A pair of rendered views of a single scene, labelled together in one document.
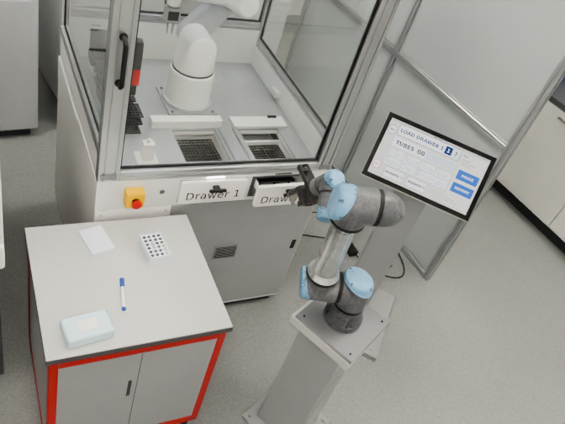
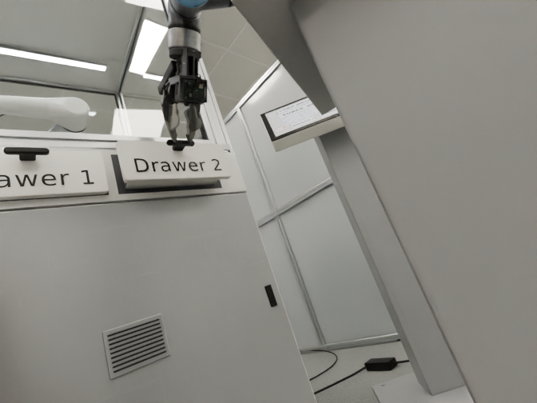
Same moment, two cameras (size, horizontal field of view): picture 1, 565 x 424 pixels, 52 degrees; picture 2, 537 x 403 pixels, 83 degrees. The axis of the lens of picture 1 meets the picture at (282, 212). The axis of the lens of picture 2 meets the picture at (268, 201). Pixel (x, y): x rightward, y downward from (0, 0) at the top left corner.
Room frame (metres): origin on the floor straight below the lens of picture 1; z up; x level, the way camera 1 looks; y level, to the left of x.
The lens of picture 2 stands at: (1.25, -0.12, 0.48)
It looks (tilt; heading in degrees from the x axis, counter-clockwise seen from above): 16 degrees up; 356
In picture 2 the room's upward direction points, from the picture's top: 20 degrees counter-clockwise
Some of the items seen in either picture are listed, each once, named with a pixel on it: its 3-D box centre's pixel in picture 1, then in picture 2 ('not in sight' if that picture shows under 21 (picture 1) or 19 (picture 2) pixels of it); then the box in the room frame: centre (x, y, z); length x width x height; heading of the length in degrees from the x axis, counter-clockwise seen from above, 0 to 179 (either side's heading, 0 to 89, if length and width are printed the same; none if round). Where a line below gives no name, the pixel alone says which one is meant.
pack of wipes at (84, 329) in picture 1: (87, 328); not in sight; (1.08, 0.46, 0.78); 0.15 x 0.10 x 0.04; 134
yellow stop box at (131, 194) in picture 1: (134, 198); not in sight; (1.63, 0.55, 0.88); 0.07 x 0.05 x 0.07; 127
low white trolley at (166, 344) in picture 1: (117, 338); not in sight; (1.36, 0.44, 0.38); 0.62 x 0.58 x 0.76; 127
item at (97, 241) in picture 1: (96, 240); not in sight; (1.46, 0.61, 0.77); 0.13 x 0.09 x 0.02; 50
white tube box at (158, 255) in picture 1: (155, 247); not in sight; (1.52, 0.41, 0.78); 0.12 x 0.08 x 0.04; 42
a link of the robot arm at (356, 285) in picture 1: (353, 288); not in sight; (1.51, -0.34, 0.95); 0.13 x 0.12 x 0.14; 103
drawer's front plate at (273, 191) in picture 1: (285, 193); (178, 161); (1.99, 0.01, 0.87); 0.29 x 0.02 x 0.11; 127
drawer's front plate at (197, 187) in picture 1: (213, 190); (29, 173); (1.85, 0.30, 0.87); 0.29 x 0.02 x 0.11; 127
